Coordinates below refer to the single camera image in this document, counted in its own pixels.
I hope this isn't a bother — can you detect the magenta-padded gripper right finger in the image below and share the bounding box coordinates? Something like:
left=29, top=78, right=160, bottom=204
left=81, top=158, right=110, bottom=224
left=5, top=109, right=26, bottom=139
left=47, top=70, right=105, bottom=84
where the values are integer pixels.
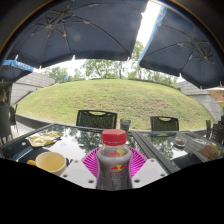
left=127, top=146, right=169, bottom=190

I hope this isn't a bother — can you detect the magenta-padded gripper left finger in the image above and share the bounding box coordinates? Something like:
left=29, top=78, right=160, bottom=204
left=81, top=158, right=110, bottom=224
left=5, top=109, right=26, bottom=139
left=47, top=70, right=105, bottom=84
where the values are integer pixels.
left=59, top=147, right=102, bottom=190

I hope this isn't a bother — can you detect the red-capped drink bottle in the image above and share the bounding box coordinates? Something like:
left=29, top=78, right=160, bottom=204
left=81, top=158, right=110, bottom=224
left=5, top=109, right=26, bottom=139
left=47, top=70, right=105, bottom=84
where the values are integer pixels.
left=95, top=128, right=133, bottom=192

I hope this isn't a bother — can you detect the small round ashtray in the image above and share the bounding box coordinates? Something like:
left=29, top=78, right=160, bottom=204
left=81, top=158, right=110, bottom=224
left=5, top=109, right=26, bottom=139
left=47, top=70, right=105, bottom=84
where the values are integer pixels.
left=173, top=136, right=187, bottom=148

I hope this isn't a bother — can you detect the yellow snack packet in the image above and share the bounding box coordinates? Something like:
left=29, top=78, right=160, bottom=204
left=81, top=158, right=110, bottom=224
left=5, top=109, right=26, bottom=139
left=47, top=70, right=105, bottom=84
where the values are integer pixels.
left=27, top=130, right=64, bottom=148

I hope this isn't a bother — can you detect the dark wicker chair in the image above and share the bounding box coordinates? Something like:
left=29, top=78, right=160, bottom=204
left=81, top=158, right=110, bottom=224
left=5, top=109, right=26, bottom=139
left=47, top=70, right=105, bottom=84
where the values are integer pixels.
left=149, top=115, right=180, bottom=132
left=0, top=103, right=15, bottom=144
left=204, top=114, right=224, bottom=145
left=75, top=109, right=119, bottom=130

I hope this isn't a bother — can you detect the navy umbrella with lettered band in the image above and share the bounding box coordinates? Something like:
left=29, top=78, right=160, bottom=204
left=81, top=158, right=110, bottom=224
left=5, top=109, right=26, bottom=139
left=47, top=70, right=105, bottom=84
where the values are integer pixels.
left=0, top=59, right=34, bottom=83

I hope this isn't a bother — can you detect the navy umbrella with blue edge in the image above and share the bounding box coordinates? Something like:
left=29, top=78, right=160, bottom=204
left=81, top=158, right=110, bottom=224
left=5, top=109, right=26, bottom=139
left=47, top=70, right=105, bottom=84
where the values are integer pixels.
left=137, top=4, right=224, bottom=89

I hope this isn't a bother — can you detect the large navy patio umbrella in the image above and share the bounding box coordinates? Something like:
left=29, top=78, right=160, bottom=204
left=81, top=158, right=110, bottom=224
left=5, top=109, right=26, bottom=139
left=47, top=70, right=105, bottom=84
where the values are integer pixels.
left=1, top=0, right=149, bottom=69

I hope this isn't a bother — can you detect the cream mug with yellow handle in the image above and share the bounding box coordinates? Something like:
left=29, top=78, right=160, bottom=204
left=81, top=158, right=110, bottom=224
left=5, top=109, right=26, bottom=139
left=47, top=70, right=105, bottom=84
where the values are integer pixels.
left=26, top=151, right=68, bottom=177

